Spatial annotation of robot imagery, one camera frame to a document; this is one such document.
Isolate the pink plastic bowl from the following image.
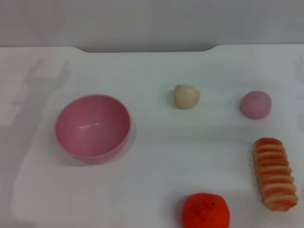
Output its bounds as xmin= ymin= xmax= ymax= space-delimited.
xmin=55 ymin=94 xmax=132 ymax=164

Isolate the orange striped bread roll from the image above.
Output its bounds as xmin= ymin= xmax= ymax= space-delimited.
xmin=252 ymin=137 xmax=299 ymax=212

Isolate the beige round bun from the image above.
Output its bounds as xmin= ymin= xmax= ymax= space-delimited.
xmin=173 ymin=83 xmax=200 ymax=110

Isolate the pink round bun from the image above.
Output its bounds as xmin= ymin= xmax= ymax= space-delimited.
xmin=239 ymin=90 xmax=272 ymax=120

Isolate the orange tangerine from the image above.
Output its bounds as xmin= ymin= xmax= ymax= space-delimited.
xmin=181 ymin=192 xmax=231 ymax=228

